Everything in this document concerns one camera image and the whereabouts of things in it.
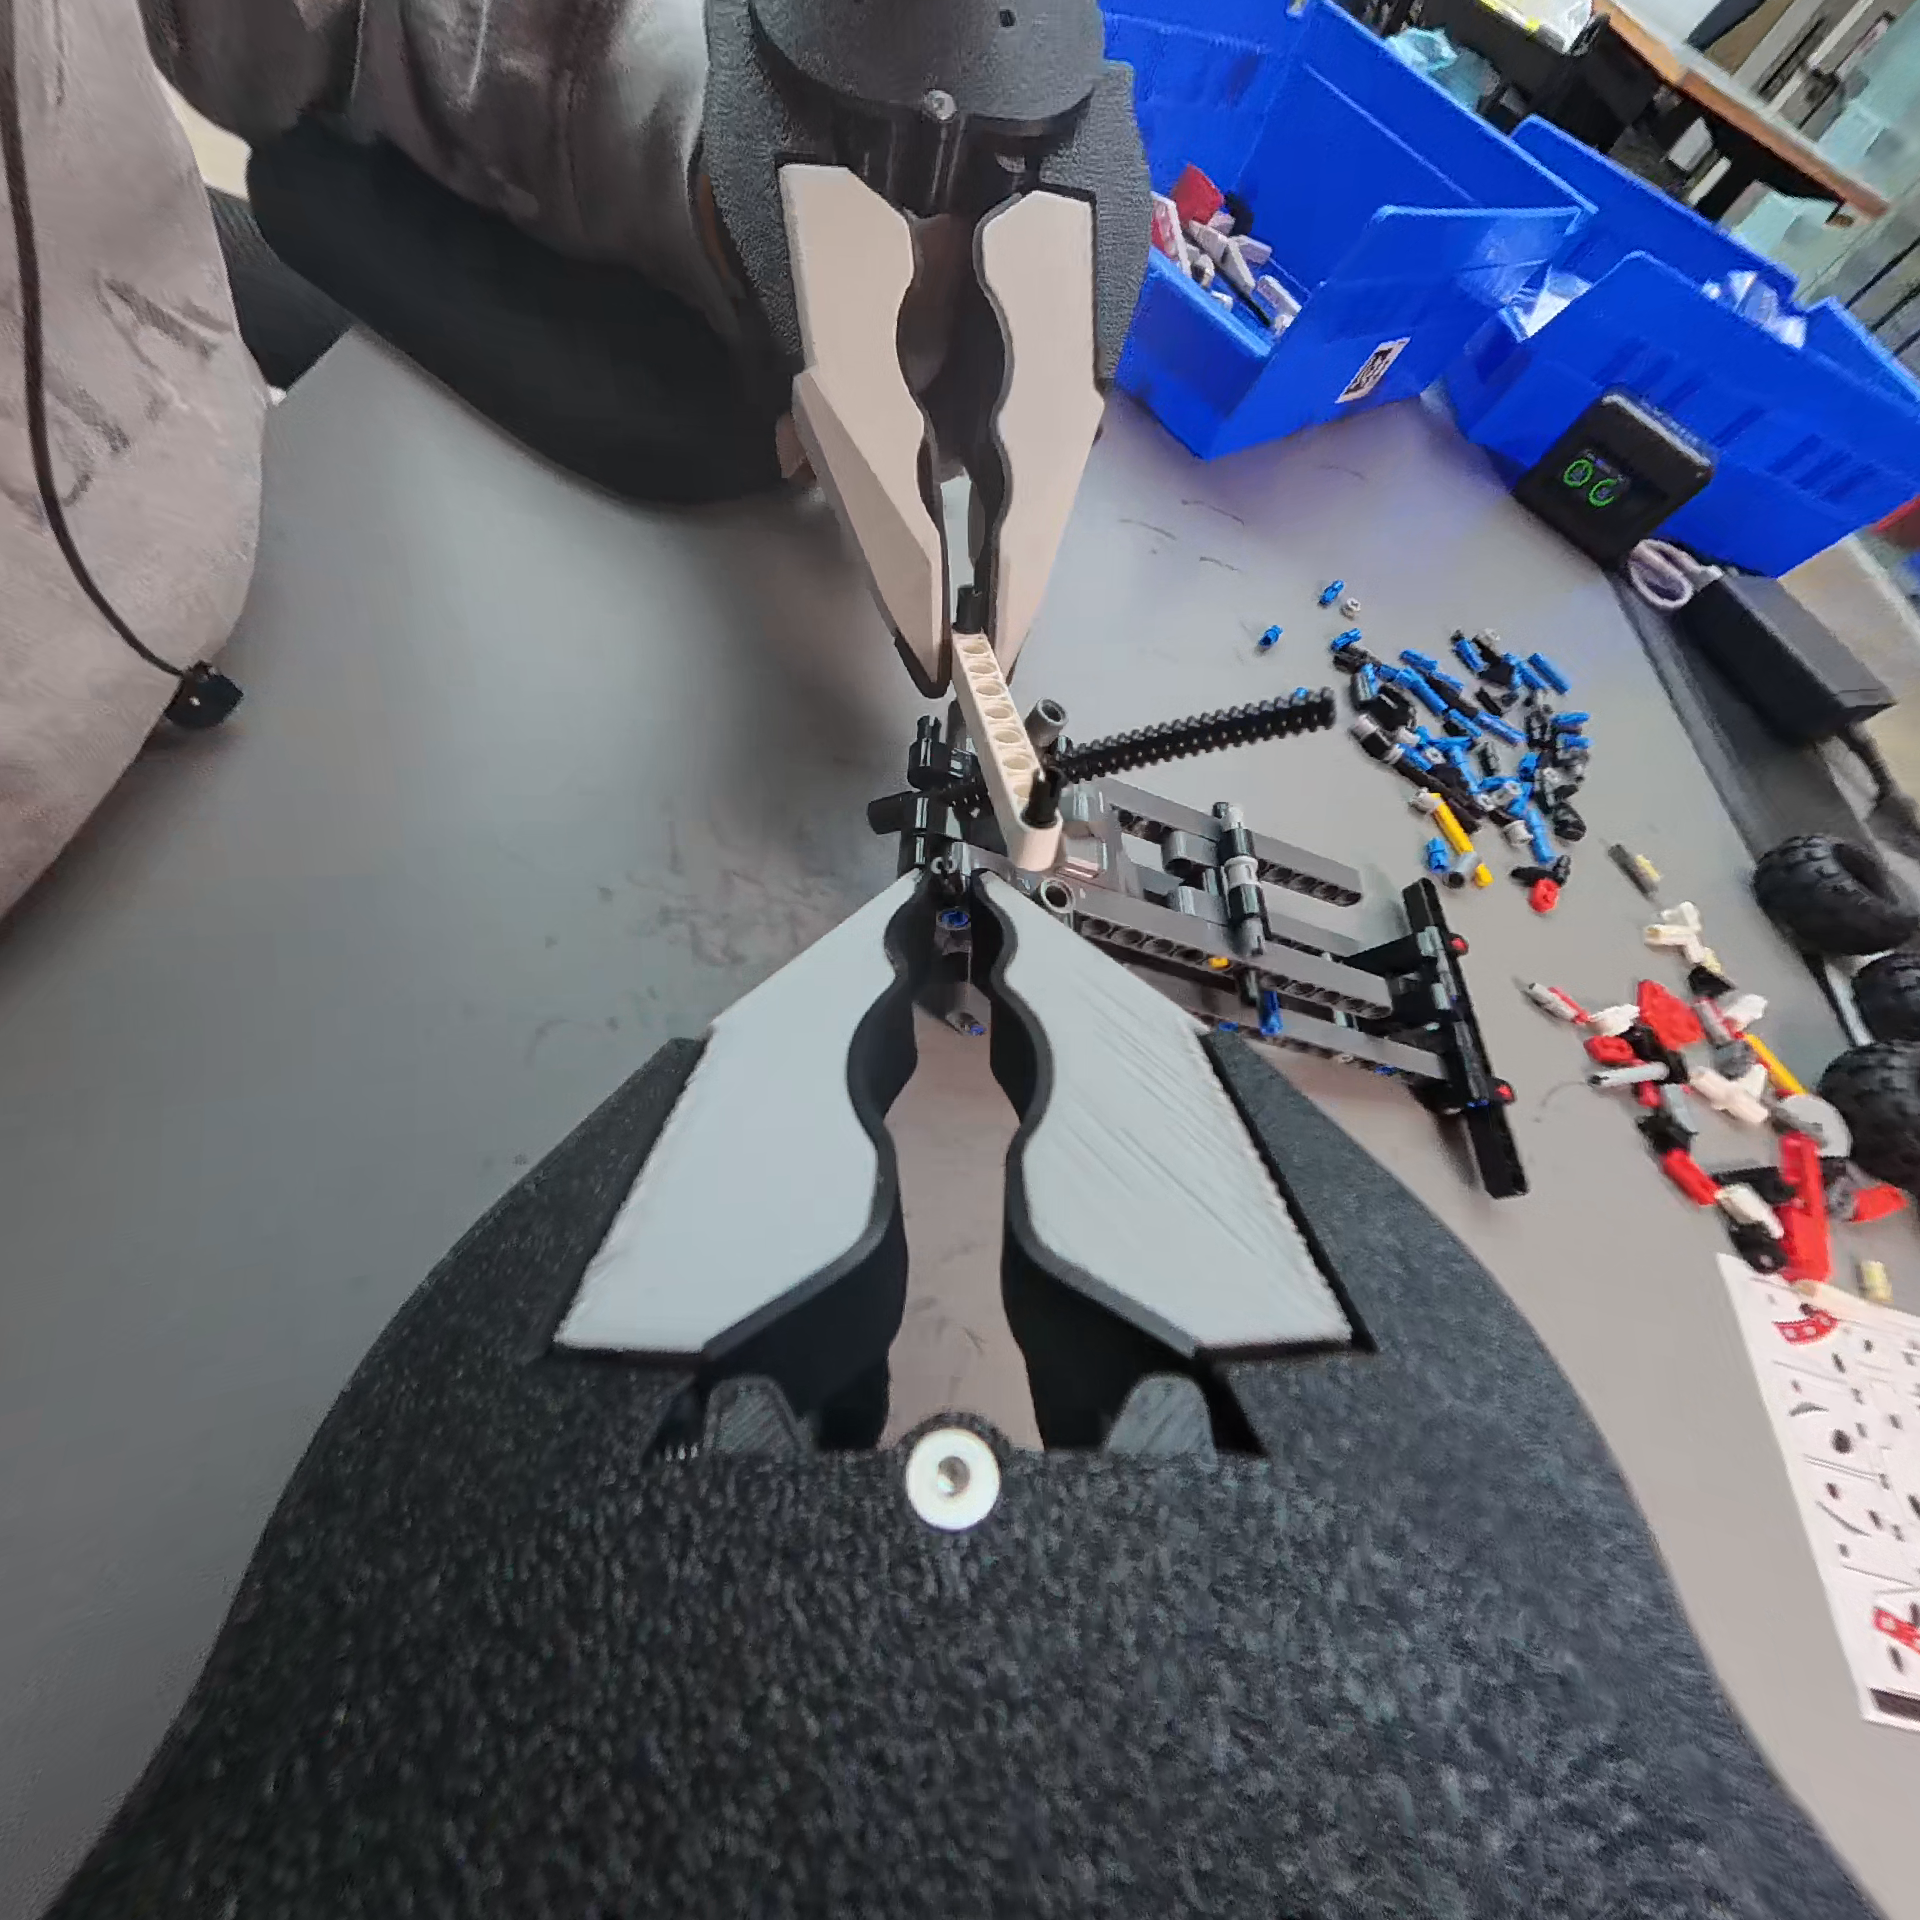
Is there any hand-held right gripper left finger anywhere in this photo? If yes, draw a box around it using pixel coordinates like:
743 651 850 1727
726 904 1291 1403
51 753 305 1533
554 870 926 1357

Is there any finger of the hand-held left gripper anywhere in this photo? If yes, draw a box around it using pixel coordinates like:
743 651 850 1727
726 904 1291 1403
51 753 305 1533
778 164 957 699
968 186 1103 683

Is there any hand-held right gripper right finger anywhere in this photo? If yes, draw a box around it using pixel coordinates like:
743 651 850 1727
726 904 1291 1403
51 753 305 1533
976 870 1358 1357

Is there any grey toy chassis assembly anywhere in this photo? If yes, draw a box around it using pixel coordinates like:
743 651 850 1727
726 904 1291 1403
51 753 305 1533
869 687 1530 1200

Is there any blue plastic bin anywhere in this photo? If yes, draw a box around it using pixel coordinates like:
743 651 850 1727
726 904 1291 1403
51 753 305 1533
1446 120 1920 578
1099 0 1592 461

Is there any white perforated toy beam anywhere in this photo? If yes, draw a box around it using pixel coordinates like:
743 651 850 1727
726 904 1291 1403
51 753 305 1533
947 631 1071 870

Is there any black office chair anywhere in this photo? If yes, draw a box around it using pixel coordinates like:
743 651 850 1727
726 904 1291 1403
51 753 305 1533
210 120 843 502

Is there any pile of small toy pins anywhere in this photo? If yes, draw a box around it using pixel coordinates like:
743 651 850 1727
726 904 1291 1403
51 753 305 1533
1258 580 1592 890

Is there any black charger green display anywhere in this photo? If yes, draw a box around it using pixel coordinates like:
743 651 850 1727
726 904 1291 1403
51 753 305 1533
1512 392 1714 565

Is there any pile of red white parts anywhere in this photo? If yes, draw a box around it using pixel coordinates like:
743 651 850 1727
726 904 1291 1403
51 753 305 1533
1516 846 1913 1297

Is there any white sticker sheet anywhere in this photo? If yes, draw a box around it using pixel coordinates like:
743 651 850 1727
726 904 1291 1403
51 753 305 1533
1716 1252 1920 1732

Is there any black power adapter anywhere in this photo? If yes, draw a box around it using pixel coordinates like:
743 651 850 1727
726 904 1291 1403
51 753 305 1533
1679 572 1900 747

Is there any black cable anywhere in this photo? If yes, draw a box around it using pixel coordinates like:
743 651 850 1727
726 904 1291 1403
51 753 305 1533
1817 719 1920 849

